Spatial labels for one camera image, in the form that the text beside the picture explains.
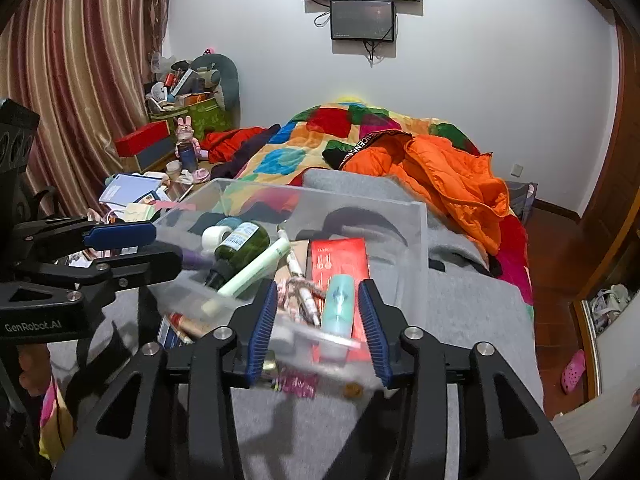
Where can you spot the dark green bottle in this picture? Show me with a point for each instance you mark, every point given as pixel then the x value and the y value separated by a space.
pixel 240 247

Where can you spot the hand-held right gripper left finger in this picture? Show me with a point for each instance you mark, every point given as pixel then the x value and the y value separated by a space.
pixel 262 335

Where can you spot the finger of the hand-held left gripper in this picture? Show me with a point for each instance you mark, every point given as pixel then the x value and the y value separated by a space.
pixel 145 262
pixel 120 235

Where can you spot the white ribbed panel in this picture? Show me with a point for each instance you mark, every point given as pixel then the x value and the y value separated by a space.
pixel 600 430

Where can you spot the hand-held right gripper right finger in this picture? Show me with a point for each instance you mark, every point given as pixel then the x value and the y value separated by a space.
pixel 375 335

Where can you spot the pink patterned hair clip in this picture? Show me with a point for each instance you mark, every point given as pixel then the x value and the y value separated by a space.
pixel 299 386

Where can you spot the grey box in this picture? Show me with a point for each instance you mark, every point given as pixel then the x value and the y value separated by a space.
pixel 157 152

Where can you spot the grey patterned blanket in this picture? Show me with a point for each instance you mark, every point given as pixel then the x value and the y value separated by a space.
pixel 450 320

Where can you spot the red long box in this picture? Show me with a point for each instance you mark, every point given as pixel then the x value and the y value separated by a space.
pixel 142 139

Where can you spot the blue white notebook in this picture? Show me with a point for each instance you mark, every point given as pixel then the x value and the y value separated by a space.
pixel 127 189

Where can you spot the purple tube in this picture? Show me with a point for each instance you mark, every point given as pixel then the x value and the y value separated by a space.
pixel 197 260

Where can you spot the teal round jar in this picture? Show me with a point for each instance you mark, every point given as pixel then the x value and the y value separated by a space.
pixel 231 221

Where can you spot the orange puffer jacket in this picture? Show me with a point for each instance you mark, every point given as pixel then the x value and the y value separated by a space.
pixel 450 180

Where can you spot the black chair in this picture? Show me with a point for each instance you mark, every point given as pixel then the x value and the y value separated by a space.
pixel 17 135

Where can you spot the small black monitor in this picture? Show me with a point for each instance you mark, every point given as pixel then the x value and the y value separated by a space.
pixel 362 20

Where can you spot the light green tube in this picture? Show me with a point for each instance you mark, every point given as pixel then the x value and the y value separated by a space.
pixel 255 270

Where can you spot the green patterned gift box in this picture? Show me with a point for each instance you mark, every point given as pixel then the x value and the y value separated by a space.
pixel 212 117

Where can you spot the purple bag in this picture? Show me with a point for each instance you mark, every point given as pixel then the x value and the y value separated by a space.
pixel 522 200

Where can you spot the white pen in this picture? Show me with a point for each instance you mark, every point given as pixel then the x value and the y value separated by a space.
pixel 306 305

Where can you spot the pink clog shoe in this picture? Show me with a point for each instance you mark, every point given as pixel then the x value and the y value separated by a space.
pixel 573 372

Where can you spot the red cloth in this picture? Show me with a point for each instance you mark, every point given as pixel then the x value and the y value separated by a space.
pixel 230 142

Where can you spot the white wall socket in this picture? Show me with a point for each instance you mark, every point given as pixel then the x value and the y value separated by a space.
pixel 516 170

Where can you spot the pink rabbit toy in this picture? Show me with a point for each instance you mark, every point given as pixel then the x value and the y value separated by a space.
pixel 186 132

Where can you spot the red foil packet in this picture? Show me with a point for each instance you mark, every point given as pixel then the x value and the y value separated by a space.
pixel 340 260

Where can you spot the mint green tube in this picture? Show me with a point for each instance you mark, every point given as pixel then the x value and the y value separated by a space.
pixel 337 310

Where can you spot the clear plastic storage box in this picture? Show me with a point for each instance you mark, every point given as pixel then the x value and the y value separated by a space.
pixel 350 220

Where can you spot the striped red gold curtain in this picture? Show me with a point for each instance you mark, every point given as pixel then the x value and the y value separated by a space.
pixel 75 60

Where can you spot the blue bottle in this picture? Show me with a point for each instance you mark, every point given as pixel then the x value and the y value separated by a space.
pixel 189 159

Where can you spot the white tape roll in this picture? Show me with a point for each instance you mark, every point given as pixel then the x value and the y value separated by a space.
pixel 215 237

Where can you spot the person's left hand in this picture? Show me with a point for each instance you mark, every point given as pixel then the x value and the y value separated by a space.
pixel 35 370

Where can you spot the colourful patchwork quilt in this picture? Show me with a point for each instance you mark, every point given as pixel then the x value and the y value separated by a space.
pixel 325 125

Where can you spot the wooden door frame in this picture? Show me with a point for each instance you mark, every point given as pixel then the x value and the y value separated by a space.
pixel 620 160

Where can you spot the white bag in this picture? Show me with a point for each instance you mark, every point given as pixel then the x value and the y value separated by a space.
pixel 610 300

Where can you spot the grey neck pillow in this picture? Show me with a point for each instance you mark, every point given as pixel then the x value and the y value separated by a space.
pixel 227 75

